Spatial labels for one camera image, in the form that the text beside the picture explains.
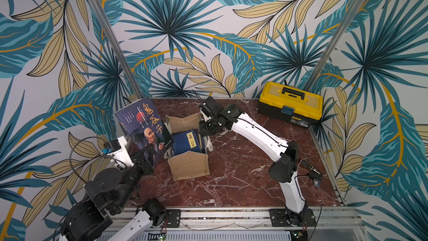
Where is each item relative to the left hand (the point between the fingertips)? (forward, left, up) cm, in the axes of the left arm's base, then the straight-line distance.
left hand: (154, 149), depth 57 cm
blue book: (+17, -6, -23) cm, 29 cm away
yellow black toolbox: (+39, -69, -17) cm, 81 cm away
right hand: (+17, -14, -15) cm, 27 cm away
